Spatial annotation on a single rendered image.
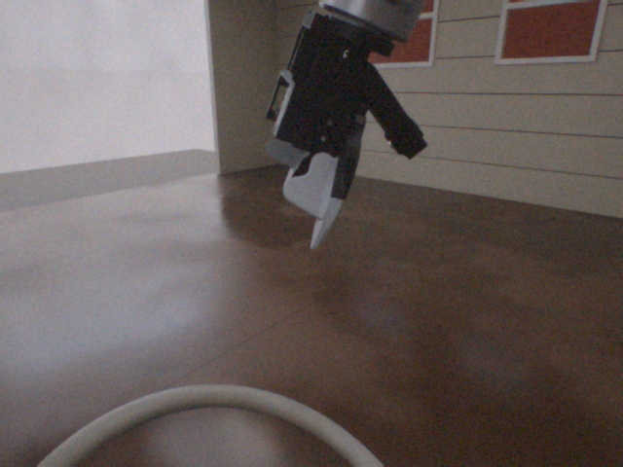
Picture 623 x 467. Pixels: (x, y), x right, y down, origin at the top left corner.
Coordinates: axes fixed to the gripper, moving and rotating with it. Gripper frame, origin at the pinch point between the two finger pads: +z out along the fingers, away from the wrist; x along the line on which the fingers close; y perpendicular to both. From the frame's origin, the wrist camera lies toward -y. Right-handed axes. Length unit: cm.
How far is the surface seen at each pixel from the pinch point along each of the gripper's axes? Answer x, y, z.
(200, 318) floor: -205, -41, 188
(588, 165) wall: -383, -498, -6
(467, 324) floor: -154, -213, 116
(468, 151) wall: -508, -418, 45
